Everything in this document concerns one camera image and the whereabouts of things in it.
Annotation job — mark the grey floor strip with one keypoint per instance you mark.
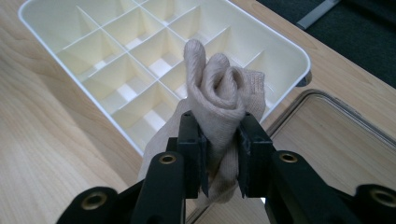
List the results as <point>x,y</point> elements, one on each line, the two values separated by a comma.
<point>317,14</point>

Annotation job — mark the white divided storage box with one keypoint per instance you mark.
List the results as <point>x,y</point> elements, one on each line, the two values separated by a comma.
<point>102,40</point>

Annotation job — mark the beige sock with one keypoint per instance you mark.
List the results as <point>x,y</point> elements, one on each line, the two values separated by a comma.
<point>218,90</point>

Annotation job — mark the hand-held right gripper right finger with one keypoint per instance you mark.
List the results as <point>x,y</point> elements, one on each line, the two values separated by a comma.
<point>258,161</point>

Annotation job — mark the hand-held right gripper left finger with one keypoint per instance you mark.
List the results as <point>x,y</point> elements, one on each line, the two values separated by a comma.
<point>190,161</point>

